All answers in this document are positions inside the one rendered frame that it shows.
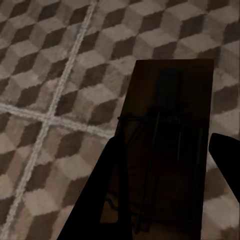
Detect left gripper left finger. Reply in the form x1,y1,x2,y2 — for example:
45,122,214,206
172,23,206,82
57,133,133,240

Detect mousetrap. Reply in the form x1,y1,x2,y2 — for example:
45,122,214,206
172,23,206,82
99,58,215,240

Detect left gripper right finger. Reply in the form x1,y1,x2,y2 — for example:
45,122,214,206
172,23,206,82
208,133,240,203

